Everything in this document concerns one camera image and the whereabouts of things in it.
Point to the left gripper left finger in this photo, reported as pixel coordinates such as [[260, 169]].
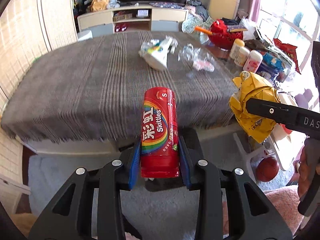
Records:
[[69, 213]]

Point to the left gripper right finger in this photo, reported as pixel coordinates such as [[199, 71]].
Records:
[[231, 205]]

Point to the yellow foil bag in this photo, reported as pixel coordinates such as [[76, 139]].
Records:
[[250, 86]]

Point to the red Skittles tube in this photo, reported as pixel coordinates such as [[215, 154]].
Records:
[[159, 135]]

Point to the clear plastic wrap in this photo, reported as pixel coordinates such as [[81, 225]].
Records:
[[199, 58]]

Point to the white medicine box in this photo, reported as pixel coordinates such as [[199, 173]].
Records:
[[155, 52]]

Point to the person's right hand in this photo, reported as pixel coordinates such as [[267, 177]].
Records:
[[304, 169]]

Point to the orange basketball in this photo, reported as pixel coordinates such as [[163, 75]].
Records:
[[267, 169]]

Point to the red chip bag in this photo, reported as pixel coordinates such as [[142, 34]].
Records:
[[289, 50]]

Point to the blue snack bag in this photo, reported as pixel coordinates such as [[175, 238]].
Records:
[[277, 64]]

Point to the pink label white bottle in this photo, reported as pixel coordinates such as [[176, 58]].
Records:
[[253, 61]]

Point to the white cap cream bottle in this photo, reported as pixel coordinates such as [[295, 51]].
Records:
[[242, 56]]

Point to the yellow cap white bottle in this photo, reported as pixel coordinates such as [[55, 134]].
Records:
[[237, 44]]

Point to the purple clay book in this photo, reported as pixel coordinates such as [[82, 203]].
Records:
[[236, 28]]

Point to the red plastic basket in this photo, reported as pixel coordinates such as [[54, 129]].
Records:
[[221, 37]]

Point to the grey plaid tablecloth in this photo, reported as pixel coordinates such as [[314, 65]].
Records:
[[94, 90]]

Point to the white stool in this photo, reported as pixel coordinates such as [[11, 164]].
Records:
[[84, 35]]

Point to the beige TV cabinet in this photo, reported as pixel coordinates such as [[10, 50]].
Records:
[[132, 18]]

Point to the yellow plush toy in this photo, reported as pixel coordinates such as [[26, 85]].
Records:
[[98, 5]]

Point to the orange handled tool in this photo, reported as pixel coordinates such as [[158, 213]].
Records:
[[202, 30]]

